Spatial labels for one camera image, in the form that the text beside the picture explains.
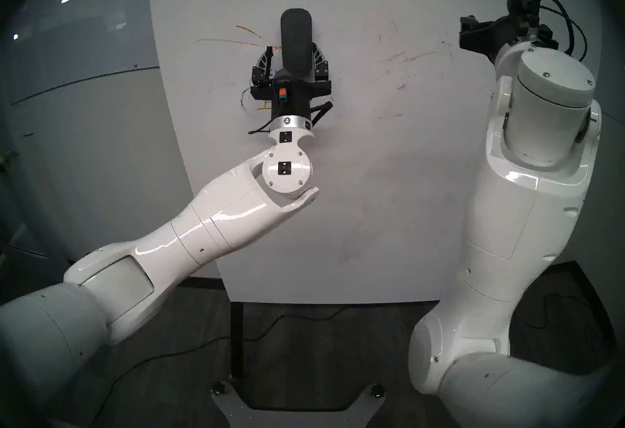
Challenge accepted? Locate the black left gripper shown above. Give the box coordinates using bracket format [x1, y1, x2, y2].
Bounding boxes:
[250, 43, 333, 123]

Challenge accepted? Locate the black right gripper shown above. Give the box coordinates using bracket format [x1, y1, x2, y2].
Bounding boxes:
[458, 14, 559, 64]

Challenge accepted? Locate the dark grey whiteboard eraser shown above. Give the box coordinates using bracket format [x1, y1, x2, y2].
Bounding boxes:
[280, 8, 313, 80]

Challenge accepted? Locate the large white whiteboard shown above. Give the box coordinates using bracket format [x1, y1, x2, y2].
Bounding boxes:
[148, 0, 602, 305]

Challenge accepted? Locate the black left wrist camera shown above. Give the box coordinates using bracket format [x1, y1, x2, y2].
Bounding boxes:
[272, 69, 294, 103]

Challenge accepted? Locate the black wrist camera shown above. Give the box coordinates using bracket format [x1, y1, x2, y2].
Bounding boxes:
[507, 0, 539, 26]
[272, 69, 294, 103]

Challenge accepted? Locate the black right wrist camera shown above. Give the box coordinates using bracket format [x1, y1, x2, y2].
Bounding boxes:
[507, 0, 539, 26]

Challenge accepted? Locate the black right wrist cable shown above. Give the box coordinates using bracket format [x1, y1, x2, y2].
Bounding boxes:
[534, 0, 589, 62]

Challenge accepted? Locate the glass wall board with writing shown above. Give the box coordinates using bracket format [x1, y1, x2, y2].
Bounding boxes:
[0, 0, 162, 105]

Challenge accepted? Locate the black whiteboard stand post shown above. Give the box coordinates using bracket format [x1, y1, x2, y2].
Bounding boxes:
[229, 302, 246, 379]

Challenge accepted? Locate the black looped floor cable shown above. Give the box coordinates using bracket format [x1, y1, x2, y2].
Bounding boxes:
[513, 291, 606, 349]

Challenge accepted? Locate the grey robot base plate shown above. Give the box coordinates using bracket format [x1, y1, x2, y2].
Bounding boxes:
[210, 382, 386, 428]

